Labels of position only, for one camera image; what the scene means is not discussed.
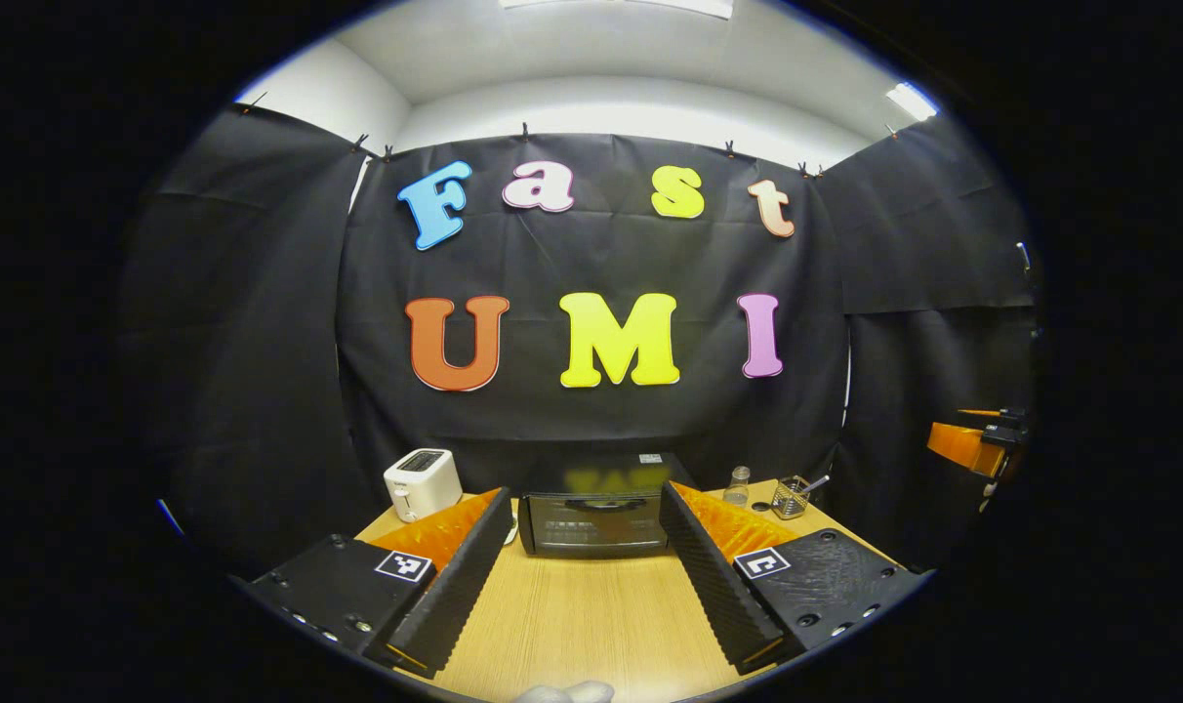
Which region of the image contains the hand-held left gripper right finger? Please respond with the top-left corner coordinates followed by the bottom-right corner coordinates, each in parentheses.
top-left (658, 480), bottom-right (929, 675)

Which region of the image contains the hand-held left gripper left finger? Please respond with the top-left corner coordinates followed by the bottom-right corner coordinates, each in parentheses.
top-left (245, 486), bottom-right (514, 680)

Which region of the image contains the black electric oven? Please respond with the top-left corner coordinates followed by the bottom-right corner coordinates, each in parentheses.
top-left (518, 451), bottom-right (698, 559)

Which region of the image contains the white toaster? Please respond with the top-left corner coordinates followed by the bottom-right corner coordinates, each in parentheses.
top-left (384, 448), bottom-right (464, 523)

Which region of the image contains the small ceiling light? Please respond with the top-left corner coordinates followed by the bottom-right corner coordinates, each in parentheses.
top-left (884, 82), bottom-right (941, 122)

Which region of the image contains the long ceiling light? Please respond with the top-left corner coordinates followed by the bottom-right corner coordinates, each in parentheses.
top-left (499, 0), bottom-right (734, 21)

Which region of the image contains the wire mesh holder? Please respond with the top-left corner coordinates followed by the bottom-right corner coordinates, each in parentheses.
top-left (771, 476), bottom-right (811, 520)

